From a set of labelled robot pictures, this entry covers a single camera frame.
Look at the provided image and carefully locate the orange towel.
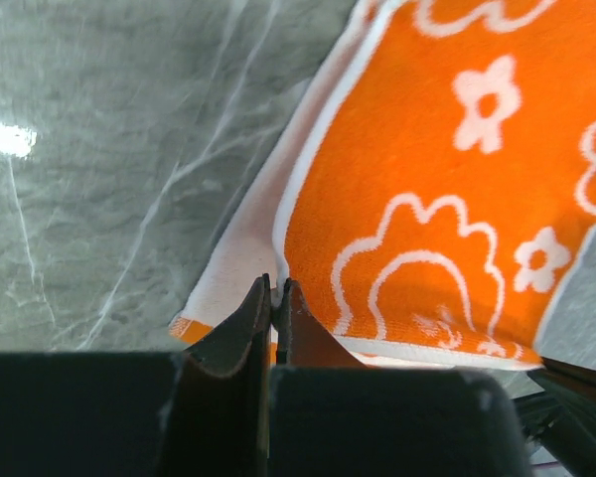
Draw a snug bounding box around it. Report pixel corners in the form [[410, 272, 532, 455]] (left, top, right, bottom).
[[170, 1, 596, 371]]

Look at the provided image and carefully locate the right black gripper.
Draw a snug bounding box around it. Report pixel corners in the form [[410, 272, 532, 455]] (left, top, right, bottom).
[[514, 358, 596, 476]]

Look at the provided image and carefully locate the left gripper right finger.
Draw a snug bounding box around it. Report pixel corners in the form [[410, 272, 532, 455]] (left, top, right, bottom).
[[270, 280, 531, 476]]

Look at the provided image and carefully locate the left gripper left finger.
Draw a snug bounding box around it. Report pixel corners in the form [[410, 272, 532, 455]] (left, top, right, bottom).
[[0, 276, 271, 476]]

